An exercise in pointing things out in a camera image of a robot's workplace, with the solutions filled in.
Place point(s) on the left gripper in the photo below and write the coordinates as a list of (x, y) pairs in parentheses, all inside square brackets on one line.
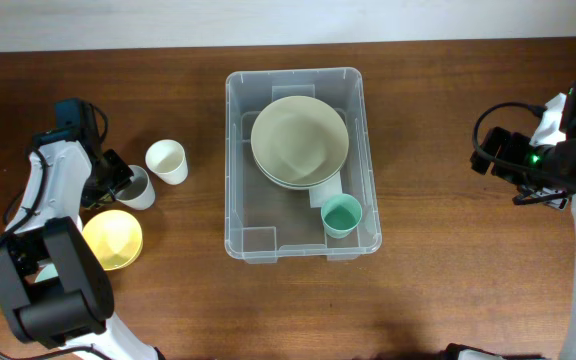
[(101, 196)]

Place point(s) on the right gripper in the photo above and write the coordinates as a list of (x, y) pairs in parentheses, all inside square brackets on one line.
[(513, 145)]

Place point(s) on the grey plastic cup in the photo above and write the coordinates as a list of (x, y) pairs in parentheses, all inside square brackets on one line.
[(140, 194)]

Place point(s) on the cream plastic cup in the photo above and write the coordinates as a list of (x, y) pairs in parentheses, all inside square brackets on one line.
[(167, 159)]

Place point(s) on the small yellow bowl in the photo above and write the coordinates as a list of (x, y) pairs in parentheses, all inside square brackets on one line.
[(115, 237)]

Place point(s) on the mint green plastic cup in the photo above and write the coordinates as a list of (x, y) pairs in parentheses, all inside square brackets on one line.
[(340, 215)]

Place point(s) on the large cream bowl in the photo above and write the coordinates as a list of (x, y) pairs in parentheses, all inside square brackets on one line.
[(297, 187), (300, 140)]

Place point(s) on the small mint green bowl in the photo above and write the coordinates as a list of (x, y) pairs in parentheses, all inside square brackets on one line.
[(47, 272)]

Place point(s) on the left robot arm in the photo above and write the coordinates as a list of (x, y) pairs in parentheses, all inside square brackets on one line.
[(53, 290)]

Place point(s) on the clear plastic storage container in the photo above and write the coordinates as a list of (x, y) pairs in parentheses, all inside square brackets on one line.
[(264, 221)]

